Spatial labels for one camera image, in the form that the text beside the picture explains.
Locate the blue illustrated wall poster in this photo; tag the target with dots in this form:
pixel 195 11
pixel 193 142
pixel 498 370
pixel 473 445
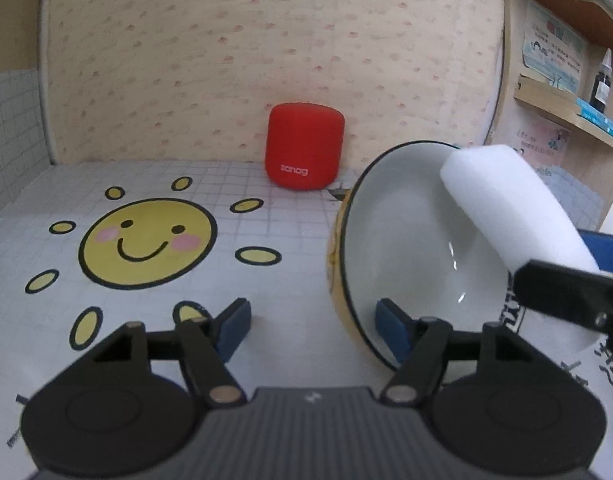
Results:
pixel 551 50

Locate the red round speaker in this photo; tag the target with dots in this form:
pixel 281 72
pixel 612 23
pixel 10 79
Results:
pixel 304 145

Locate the pink illustrated wall poster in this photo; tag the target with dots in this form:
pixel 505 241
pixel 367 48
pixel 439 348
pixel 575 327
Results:
pixel 541 142

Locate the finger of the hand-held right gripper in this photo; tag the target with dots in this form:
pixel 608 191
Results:
pixel 566 290
pixel 608 252

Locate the blue flat box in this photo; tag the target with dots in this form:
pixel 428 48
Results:
pixel 601 117

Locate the dark dropper bottle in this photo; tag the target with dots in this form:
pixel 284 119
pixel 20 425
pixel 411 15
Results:
pixel 601 85

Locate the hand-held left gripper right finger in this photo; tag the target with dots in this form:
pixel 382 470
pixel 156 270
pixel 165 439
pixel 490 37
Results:
pixel 392 330

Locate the white sponge block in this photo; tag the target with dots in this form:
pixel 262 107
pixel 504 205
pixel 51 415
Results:
pixel 511 210

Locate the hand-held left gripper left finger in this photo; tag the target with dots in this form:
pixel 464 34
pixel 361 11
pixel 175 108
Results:
pixel 235 325

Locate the yellow bowl with white inside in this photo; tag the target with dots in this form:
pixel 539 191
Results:
pixel 411 240

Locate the wooden wall shelf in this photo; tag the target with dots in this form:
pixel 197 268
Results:
pixel 551 107

